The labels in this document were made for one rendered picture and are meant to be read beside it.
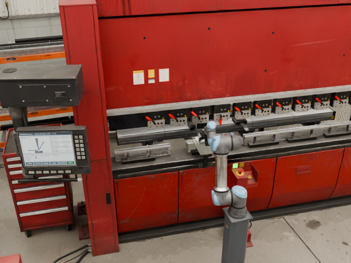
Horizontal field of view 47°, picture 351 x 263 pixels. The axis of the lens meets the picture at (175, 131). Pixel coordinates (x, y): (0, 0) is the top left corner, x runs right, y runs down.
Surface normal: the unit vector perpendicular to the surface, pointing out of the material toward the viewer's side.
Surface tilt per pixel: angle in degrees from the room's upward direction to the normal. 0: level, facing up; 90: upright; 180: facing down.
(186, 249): 0
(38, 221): 90
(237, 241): 90
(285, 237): 0
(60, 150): 90
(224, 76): 90
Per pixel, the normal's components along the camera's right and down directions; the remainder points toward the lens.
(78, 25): 0.23, 0.47
